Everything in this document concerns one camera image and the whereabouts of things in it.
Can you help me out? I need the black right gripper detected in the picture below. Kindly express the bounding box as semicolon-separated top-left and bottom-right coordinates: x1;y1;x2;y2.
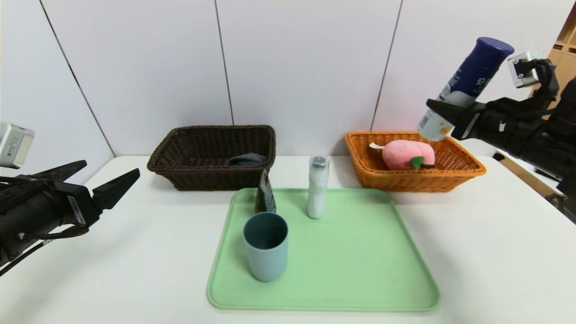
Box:
426;97;523;152

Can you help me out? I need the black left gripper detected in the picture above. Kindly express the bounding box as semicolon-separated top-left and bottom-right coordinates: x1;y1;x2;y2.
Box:
0;159;140;266

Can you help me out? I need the white bottle with blue cap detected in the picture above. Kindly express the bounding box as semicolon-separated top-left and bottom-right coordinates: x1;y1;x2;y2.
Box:
417;37;515;142

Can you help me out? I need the pink plush peach toy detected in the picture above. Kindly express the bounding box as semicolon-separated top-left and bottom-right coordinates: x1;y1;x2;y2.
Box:
369;139;436;171

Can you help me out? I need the dark grey towel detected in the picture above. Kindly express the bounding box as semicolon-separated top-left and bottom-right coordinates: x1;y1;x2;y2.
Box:
226;153;267;168

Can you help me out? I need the blue-grey plastic cup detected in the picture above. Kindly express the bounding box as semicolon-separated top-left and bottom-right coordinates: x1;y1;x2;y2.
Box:
243;212;289;283

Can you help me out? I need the orange wicker basket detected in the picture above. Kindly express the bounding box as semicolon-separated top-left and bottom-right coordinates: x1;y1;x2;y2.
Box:
345;131;487;193

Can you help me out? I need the dark brown wicker basket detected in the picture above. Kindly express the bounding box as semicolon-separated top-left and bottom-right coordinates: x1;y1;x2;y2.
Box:
147;125;276;191

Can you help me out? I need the light wooden cabinet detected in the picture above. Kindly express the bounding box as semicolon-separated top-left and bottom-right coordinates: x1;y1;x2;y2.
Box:
529;13;576;97

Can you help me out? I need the small white bottle silver cap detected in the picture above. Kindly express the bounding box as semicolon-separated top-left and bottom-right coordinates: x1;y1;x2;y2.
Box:
307;155;330;220

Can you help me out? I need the light green plastic tray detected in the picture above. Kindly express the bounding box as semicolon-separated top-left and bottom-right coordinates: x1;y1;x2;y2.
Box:
207;188;441;312

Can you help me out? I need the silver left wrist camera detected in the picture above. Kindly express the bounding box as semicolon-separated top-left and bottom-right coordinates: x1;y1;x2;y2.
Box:
0;122;35;169

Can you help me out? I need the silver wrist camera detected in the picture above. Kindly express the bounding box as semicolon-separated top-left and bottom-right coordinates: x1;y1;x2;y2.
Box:
0;122;35;169
508;52;547;89

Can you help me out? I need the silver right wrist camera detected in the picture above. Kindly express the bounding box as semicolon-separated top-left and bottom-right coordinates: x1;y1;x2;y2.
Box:
508;52;547;89

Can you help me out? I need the black table leg frame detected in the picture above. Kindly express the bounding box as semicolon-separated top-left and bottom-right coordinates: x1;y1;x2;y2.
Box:
547;193;576;224

